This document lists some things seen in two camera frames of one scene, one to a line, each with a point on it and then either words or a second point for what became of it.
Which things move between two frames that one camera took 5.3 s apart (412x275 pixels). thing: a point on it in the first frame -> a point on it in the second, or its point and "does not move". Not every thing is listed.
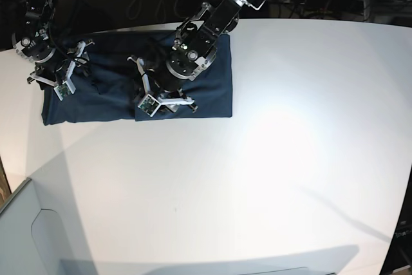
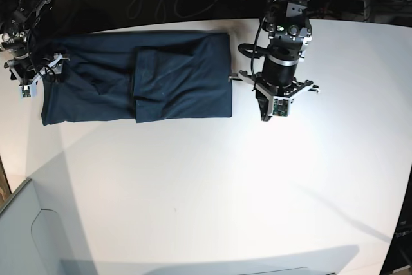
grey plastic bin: [39, 232] does not move
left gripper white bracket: [66, 87] -> [56, 71]
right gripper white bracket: [150, 103] -> [280, 103]
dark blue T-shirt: [108, 89] does not move
